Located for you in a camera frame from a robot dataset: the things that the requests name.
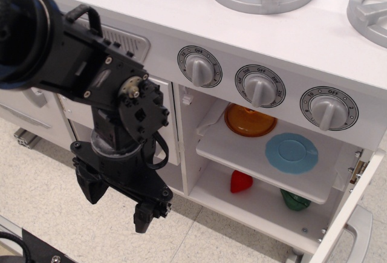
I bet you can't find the left grey stove knob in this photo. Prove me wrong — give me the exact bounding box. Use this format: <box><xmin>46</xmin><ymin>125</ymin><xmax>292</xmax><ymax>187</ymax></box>
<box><xmin>177</xmin><ymin>45</ymin><xmax>223</xmax><ymax>88</ymax></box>

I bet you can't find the white toy kitchen body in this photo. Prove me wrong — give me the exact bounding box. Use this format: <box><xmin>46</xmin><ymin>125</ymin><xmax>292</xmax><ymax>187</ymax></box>
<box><xmin>0</xmin><ymin>0</ymin><xmax>387</xmax><ymax>263</ymax></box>

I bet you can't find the black braided cable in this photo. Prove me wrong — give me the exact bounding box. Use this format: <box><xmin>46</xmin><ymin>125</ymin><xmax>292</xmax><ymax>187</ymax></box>
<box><xmin>0</xmin><ymin>231</ymin><xmax>33</xmax><ymax>263</ymax></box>

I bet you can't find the grey vent grille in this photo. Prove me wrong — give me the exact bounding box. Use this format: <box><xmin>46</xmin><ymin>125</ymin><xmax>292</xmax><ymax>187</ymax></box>
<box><xmin>102</xmin><ymin>25</ymin><xmax>151</xmax><ymax>63</ymax></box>

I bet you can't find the grey right stove burner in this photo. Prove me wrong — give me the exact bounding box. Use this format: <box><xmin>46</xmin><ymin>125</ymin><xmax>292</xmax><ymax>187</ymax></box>
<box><xmin>346</xmin><ymin>0</ymin><xmax>386</xmax><ymax>48</ymax></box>

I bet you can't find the white left cabinet door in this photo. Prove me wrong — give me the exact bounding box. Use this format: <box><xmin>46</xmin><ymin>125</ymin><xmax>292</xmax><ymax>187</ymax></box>
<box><xmin>1</xmin><ymin>88</ymin><xmax>75</xmax><ymax>150</ymax></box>

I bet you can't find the grey oven door handle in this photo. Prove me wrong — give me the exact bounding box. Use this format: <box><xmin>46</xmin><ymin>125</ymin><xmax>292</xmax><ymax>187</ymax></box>
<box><xmin>330</xmin><ymin>206</ymin><xmax>373</xmax><ymax>262</ymax></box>

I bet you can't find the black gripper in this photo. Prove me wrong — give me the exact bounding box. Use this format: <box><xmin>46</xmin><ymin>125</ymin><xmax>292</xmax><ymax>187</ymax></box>
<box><xmin>70</xmin><ymin>141</ymin><xmax>173</xmax><ymax>233</ymax></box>

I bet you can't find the blue plastic plate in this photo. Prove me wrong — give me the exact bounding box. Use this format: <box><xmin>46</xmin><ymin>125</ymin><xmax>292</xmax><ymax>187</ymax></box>
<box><xmin>265</xmin><ymin>133</ymin><xmax>319</xmax><ymax>175</ymax></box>

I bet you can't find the white cabinet door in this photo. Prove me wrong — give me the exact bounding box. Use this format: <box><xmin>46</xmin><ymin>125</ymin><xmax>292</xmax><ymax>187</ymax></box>
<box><xmin>1</xmin><ymin>88</ymin><xmax>75</xmax><ymax>150</ymax></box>
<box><xmin>57</xmin><ymin>75</ymin><xmax>179</xmax><ymax>166</ymax></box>

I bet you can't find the orange plastic bowl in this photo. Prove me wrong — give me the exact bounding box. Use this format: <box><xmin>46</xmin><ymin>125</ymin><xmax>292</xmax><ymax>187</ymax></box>
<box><xmin>224</xmin><ymin>103</ymin><xmax>278</xmax><ymax>137</ymax></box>

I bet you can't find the middle grey stove knob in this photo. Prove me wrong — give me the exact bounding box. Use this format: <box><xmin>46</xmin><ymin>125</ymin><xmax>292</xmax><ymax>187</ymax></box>
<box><xmin>235</xmin><ymin>65</ymin><xmax>286</xmax><ymax>108</ymax></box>

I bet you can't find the grey stove knob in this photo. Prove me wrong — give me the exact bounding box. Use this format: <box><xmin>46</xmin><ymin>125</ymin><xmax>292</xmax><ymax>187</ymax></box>
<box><xmin>177</xmin><ymin>45</ymin><xmax>223</xmax><ymax>88</ymax></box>
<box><xmin>300</xmin><ymin>86</ymin><xmax>359</xmax><ymax>131</ymax></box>
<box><xmin>235</xmin><ymin>65</ymin><xmax>286</xmax><ymax>108</ymax></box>

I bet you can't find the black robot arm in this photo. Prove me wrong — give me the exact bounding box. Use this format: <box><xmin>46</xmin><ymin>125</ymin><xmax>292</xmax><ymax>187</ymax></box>
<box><xmin>1</xmin><ymin>0</ymin><xmax>173</xmax><ymax>233</ymax></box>

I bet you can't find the red toy pepper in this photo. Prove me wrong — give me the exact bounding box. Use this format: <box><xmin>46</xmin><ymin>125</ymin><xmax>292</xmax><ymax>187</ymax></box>
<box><xmin>230</xmin><ymin>170</ymin><xmax>253</xmax><ymax>193</ymax></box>

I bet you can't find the green toy vegetable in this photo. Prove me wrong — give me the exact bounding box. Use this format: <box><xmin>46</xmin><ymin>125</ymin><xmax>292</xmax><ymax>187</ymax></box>
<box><xmin>280</xmin><ymin>189</ymin><xmax>311</xmax><ymax>212</ymax></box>

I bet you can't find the right grey stove knob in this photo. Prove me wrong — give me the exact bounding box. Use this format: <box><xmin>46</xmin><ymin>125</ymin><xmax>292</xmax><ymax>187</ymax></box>
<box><xmin>300</xmin><ymin>86</ymin><xmax>359</xmax><ymax>131</ymax></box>

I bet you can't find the white oven door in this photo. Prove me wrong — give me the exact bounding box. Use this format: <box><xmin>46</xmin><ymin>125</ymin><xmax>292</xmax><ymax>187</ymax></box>
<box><xmin>310</xmin><ymin>149</ymin><xmax>386</xmax><ymax>262</ymax></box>

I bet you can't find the white oven shelf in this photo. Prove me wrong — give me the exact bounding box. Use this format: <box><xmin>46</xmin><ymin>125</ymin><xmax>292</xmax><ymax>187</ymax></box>
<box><xmin>195</xmin><ymin>99</ymin><xmax>358</xmax><ymax>206</ymax></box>

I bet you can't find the grey left door handle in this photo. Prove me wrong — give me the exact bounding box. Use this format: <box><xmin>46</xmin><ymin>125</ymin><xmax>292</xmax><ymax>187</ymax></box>
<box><xmin>23</xmin><ymin>88</ymin><xmax>47</xmax><ymax>108</ymax></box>

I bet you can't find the white middle cabinet door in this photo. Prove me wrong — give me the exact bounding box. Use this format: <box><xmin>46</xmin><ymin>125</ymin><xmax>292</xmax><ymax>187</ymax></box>
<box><xmin>57</xmin><ymin>75</ymin><xmax>179</xmax><ymax>166</ymax></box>

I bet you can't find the aluminium frame rail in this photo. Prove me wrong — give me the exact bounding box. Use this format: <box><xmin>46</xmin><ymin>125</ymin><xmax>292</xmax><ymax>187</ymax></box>
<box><xmin>13</xmin><ymin>128</ymin><xmax>41</xmax><ymax>149</ymax></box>

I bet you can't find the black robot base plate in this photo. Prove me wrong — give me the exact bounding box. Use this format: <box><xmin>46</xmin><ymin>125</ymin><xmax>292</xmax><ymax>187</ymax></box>
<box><xmin>0</xmin><ymin>228</ymin><xmax>75</xmax><ymax>263</ymax></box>

